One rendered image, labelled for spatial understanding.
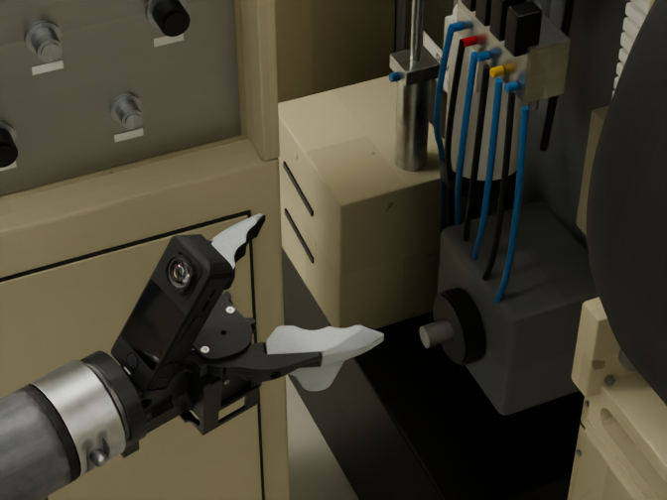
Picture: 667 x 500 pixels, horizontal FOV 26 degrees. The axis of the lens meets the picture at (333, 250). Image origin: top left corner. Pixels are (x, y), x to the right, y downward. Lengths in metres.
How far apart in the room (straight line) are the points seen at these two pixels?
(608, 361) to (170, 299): 0.45
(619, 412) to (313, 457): 1.14
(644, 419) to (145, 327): 0.48
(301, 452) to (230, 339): 1.35
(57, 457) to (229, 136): 0.59
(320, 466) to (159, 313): 1.37
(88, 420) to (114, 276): 0.51
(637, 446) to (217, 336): 0.42
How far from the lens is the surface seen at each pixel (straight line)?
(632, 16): 1.33
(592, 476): 1.64
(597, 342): 1.28
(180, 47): 1.43
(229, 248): 1.11
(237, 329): 1.06
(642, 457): 1.33
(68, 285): 1.49
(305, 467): 2.37
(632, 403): 1.31
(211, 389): 1.06
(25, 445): 1.00
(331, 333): 1.06
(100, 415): 1.01
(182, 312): 1.00
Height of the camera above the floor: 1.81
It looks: 41 degrees down
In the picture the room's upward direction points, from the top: straight up
